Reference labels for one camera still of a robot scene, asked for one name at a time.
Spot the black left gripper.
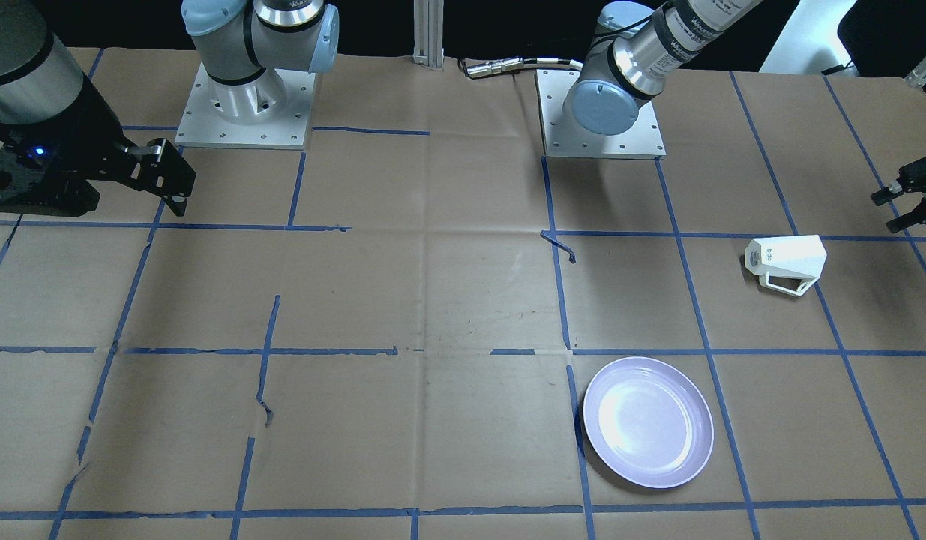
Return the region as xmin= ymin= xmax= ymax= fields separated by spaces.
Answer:
xmin=871 ymin=156 xmax=926 ymax=233

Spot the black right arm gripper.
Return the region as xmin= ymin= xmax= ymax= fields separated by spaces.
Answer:
xmin=0 ymin=78 xmax=196 ymax=218

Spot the white faceted cup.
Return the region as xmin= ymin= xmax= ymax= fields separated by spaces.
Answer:
xmin=743 ymin=235 xmax=827 ymax=297

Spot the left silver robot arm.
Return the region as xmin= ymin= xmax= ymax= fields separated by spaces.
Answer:
xmin=563 ymin=1 xmax=758 ymax=137

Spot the lilac plate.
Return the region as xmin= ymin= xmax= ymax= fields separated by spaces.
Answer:
xmin=580 ymin=356 xmax=715 ymax=490

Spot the brown paper table cover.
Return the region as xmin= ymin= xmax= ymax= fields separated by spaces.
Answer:
xmin=0 ymin=55 xmax=926 ymax=539

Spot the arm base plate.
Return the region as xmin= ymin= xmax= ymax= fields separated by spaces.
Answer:
xmin=175 ymin=66 xmax=318 ymax=151
xmin=535 ymin=69 xmax=667 ymax=161

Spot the aluminium frame post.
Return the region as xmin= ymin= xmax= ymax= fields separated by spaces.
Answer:
xmin=412 ymin=0 xmax=445 ymax=71

